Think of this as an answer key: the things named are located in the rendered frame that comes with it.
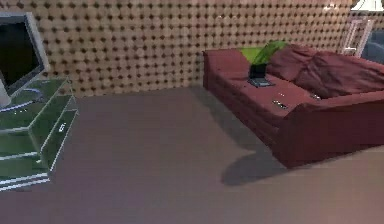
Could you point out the black remote control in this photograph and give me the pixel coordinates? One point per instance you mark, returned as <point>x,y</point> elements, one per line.
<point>280,104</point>

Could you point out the green glass television stand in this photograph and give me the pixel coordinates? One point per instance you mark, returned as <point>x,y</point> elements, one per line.
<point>36,126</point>

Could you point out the white floor lamp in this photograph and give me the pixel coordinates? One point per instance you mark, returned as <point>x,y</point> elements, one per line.
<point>360,30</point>

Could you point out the dark red sofa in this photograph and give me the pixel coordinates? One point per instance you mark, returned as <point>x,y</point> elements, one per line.
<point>310,113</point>

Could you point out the black laptop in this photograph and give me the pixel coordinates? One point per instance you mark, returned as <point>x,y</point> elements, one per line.
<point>259,76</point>

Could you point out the grey blue armchair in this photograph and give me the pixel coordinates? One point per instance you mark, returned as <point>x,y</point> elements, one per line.
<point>374,46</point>

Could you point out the grey television set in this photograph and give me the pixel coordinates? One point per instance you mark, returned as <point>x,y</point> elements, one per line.
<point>16,53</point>

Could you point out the green pillow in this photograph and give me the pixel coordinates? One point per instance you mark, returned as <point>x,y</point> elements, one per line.
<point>263,53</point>

